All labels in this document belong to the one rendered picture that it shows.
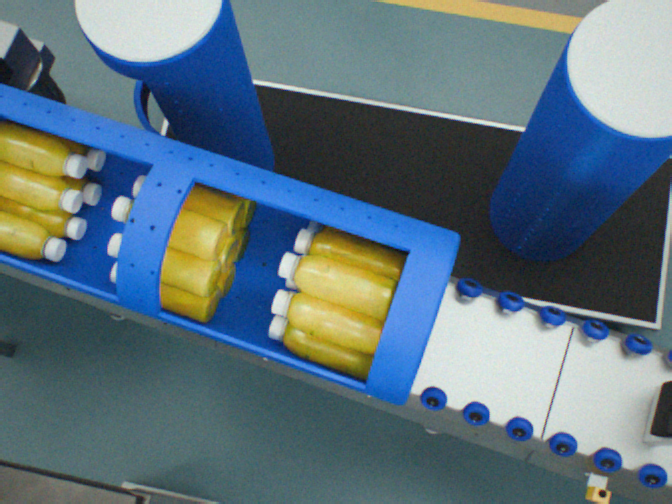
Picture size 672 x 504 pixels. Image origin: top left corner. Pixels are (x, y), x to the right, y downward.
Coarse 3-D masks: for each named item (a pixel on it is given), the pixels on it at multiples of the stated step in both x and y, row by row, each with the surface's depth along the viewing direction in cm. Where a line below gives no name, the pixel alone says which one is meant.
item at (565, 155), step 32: (544, 96) 160; (576, 96) 142; (544, 128) 161; (576, 128) 147; (608, 128) 140; (512, 160) 194; (544, 160) 168; (576, 160) 156; (608, 160) 150; (640, 160) 148; (512, 192) 196; (544, 192) 178; (576, 192) 169; (608, 192) 166; (512, 224) 208; (544, 224) 193; (576, 224) 188; (544, 256) 217
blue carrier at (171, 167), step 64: (64, 128) 123; (128, 128) 128; (128, 192) 146; (256, 192) 119; (320, 192) 123; (0, 256) 128; (64, 256) 141; (128, 256) 118; (256, 256) 143; (448, 256) 116; (192, 320) 133; (256, 320) 138; (384, 384) 117
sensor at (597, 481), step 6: (594, 474) 137; (600, 474) 137; (588, 480) 137; (594, 480) 137; (600, 480) 137; (606, 480) 137; (588, 486) 136; (594, 486) 134; (600, 486) 136; (588, 492) 135; (594, 492) 132; (600, 492) 132; (606, 492) 132; (588, 498) 135; (594, 498) 132; (600, 498) 132; (606, 498) 132
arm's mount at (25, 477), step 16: (0, 464) 126; (16, 464) 130; (0, 480) 121; (16, 480) 121; (32, 480) 121; (48, 480) 121; (64, 480) 121; (80, 480) 128; (0, 496) 121; (16, 496) 121; (32, 496) 121; (48, 496) 120; (64, 496) 120; (80, 496) 120; (96, 496) 120; (112, 496) 120; (128, 496) 120; (144, 496) 128
